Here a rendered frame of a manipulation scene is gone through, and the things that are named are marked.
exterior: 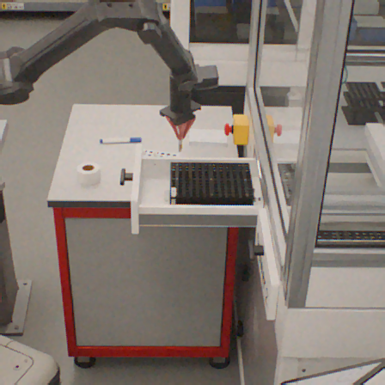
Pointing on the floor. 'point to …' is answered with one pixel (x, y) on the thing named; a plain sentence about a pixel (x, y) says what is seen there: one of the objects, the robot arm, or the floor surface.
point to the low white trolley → (137, 246)
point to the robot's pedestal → (16, 288)
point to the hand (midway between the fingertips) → (180, 136)
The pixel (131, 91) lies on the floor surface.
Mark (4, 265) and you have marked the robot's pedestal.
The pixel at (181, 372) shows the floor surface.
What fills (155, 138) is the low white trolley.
